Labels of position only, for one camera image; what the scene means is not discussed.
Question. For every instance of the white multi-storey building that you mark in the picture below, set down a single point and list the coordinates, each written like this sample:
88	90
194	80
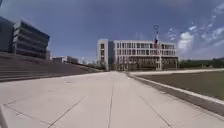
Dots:
140	53

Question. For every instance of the pale concrete slab plaza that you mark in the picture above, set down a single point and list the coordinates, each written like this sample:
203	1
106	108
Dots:
100	100

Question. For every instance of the low distant building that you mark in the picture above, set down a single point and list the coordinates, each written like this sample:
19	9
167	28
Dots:
71	60

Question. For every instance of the tall pole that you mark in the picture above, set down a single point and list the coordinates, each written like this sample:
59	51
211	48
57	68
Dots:
158	56

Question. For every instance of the wide grey outdoor steps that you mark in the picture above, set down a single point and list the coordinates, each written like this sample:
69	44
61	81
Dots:
40	68

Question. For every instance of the green grass lawn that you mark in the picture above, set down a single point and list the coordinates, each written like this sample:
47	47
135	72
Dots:
193	83

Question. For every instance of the dark banded building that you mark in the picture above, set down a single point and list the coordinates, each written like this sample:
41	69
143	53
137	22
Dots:
30	40

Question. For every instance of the distant row of trees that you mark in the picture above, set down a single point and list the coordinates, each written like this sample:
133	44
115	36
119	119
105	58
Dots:
200	63

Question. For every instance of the grey kerb strip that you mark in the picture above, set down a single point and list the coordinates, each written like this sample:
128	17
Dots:
200	100

